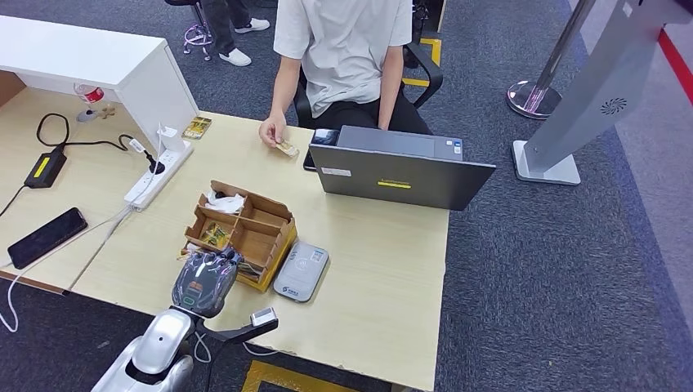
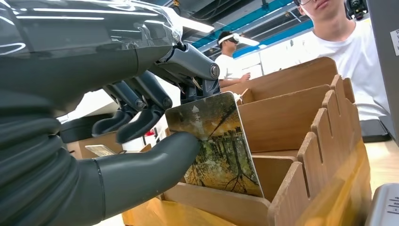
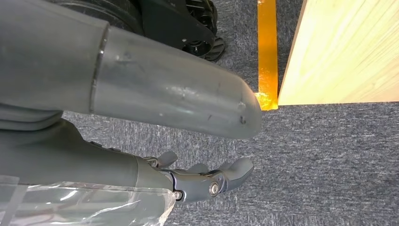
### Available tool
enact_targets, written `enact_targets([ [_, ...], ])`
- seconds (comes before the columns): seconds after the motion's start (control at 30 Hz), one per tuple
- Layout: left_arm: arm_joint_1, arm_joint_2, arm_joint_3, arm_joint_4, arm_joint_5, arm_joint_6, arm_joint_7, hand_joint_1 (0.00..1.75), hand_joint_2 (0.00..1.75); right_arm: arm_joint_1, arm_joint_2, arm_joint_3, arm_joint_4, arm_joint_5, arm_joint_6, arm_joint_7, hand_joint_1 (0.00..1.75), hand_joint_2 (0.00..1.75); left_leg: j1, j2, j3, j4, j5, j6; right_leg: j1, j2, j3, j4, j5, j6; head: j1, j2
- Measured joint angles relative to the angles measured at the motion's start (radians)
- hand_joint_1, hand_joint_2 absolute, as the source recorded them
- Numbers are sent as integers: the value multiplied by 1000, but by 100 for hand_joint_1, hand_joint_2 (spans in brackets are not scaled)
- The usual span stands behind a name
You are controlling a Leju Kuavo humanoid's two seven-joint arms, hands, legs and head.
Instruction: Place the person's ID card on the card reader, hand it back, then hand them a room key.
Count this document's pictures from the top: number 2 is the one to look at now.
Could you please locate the person wearing white headset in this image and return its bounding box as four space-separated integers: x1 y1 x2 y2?
214 30 260 89

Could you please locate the white raised desk counter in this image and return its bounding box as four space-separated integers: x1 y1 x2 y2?
57 89 125 123

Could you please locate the white VR headset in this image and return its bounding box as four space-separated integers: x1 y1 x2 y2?
217 32 260 48

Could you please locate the black camera device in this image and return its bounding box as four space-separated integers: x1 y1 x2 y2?
344 0 369 21

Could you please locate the grey laptop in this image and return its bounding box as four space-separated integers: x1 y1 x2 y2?
365 0 399 147

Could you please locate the grey card reader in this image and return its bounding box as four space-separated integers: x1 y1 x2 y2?
364 183 399 226

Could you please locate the person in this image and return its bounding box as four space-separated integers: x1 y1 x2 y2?
291 0 391 121

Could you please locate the long ceiling light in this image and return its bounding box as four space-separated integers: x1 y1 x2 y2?
179 17 215 34

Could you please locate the wooden card organizer box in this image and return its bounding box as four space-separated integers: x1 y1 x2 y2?
121 56 374 226

